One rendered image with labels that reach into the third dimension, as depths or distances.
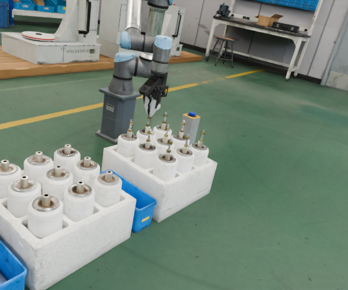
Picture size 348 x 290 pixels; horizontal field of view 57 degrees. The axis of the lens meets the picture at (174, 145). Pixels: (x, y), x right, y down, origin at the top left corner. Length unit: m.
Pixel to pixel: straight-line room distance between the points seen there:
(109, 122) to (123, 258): 1.00
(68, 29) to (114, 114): 1.93
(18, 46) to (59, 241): 2.73
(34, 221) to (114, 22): 3.37
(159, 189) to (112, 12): 3.11
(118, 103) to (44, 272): 1.12
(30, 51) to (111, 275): 2.60
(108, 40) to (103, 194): 3.24
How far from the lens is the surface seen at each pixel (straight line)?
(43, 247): 0.98
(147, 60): 1.88
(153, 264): 1.20
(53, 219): 0.99
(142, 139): 1.52
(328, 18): 6.40
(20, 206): 1.08
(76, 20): 3.77
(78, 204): 1.04
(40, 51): 3.32
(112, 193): 1.11
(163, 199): 1.31
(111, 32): 4.16
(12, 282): 1.00
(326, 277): 1.45
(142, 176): 1.35
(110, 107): 1.94
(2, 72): 3.07
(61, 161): 1.26
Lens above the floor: 0.84
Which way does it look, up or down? 24 degrees down
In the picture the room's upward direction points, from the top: 12 degrees clockwise
